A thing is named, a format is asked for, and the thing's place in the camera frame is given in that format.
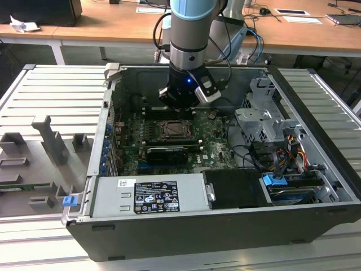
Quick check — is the pale blue teach pendant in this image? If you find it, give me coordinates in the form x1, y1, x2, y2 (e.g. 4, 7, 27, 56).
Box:
222, 27, 248, 64

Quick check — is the crumpled white paper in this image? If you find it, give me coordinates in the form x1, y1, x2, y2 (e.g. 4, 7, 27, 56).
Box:
10, 15, 41, 34

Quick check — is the black RAM slot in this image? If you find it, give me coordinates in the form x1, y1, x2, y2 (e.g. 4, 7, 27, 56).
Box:
145, 137, 201, 145

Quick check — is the black CPU socket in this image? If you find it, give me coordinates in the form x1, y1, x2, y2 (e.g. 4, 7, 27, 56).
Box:
158, 119, 197, 141

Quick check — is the black and silver PC case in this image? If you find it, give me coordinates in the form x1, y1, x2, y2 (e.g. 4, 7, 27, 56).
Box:
61, 62, 361, 262

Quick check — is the blue cable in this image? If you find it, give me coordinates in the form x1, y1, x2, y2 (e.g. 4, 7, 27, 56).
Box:
247, 27, 266, 67

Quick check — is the metal socket cover frame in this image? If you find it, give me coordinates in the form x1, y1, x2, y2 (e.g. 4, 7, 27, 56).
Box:
160, 120, 195, 140

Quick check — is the black disk wire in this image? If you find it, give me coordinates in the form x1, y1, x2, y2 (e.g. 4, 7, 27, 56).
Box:
271, 141, 283, 180

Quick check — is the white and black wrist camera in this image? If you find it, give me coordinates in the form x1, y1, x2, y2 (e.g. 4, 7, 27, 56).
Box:
193, 69, 222, 104

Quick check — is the black graphics card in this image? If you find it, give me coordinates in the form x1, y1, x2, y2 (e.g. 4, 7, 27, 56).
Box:
145, 145, 190, 167

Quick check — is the blue case latch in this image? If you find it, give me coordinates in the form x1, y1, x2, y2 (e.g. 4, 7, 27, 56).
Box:
62, 195, 78, 208

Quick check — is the silver power supply with label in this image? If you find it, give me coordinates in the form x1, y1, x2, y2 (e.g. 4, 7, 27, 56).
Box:
90, 172, 213, 218

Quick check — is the silver CPU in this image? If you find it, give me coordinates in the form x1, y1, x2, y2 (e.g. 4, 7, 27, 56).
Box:
166, 123, 188, 137

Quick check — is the coloured power wire bundle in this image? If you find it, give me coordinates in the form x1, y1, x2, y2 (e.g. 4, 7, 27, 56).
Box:
275, 134, 310, 173

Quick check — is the black computer box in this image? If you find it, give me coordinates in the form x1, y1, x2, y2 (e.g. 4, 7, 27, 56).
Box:
0, 0, 83, 28

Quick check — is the white framed desk cable port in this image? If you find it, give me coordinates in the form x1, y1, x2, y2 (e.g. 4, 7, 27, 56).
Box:
275, 8, 311, 16

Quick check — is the silver perforated drive cage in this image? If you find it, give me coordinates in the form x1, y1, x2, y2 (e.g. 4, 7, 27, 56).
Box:
233, 76, 307, 147

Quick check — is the grey laptop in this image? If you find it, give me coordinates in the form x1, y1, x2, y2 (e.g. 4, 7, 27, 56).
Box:
325, 12, 361, 28

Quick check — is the grey parts rack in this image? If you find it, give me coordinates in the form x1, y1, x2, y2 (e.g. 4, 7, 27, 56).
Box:
0, 114, 96, 218

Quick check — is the hard disk drive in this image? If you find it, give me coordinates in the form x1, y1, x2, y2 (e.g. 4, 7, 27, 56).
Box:
265, 185, 321, 204

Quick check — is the wooden desk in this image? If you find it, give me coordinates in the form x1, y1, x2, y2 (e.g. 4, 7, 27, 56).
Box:
0, 0, 361, 65

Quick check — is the green motherboard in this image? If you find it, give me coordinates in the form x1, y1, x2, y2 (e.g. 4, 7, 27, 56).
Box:
114, 106, 240, 176

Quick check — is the green RAM stick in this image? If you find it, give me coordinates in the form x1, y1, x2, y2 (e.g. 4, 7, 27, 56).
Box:
0, 182, 53, 190

